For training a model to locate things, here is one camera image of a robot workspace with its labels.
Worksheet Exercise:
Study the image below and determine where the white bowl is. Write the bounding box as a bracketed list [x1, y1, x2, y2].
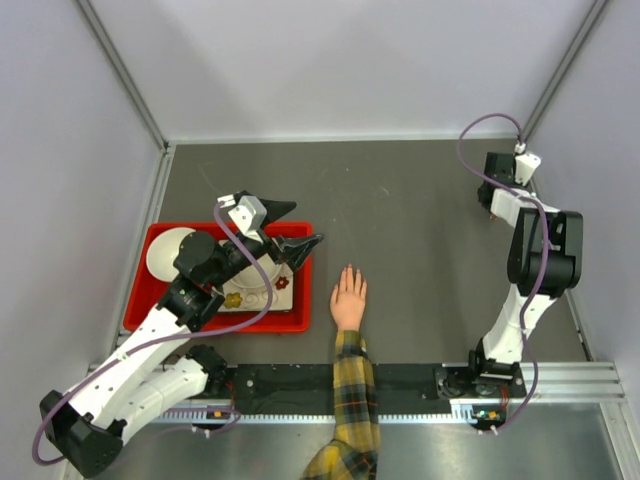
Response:
[145, 227, 195, 283]

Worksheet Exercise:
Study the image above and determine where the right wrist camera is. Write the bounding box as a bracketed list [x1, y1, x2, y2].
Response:
[514, 142, 542, 188]

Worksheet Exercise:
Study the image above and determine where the mannequin hand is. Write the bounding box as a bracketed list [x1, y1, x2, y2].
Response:
[329, 264, 368, 331]

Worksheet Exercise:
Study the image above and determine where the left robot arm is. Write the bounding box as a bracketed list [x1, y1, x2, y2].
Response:
[32, 191, 324, 478]

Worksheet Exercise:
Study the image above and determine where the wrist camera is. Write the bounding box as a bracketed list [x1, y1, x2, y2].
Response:
[514, 142, 542, 188]
[217, 193, 267, 240]

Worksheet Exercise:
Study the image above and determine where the yellow plaid sleeve forearm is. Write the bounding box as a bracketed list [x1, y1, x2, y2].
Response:
[301, 331, 380, 479]

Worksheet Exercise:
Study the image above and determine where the red plastic tray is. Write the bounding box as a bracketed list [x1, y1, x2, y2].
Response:
[122, 223, 312, 334]

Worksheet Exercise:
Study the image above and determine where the floral square plate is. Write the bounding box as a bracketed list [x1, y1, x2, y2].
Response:
[221, 264, 294, 314]

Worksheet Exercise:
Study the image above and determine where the aluminium frame rail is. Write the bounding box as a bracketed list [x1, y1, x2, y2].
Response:
[147, 361, 624, 425]

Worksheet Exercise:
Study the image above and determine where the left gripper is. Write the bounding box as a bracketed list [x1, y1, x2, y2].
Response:
[209, 198, 323, 288]

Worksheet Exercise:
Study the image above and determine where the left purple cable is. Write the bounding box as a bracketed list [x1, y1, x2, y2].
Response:
[32, 199, 275, 466]

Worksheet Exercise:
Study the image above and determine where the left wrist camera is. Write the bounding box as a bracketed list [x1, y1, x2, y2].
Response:
[217, 193, 267, 240]

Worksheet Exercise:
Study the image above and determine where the purple cable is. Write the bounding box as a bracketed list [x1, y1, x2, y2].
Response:
[32, 199, 275, 466]
[457, 113, 551, 435]

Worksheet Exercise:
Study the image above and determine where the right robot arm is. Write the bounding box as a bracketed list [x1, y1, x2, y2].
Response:
[466, 152, 584, 396]

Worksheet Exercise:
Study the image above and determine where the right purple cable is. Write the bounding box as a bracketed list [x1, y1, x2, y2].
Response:
[457, 113, 551, 435]

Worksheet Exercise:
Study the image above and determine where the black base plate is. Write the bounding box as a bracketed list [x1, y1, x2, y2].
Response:
[195, 364, 527, 415]

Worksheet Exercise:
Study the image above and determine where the cream cup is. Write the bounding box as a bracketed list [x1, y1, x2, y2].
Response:
[230, 255, 282, 290]

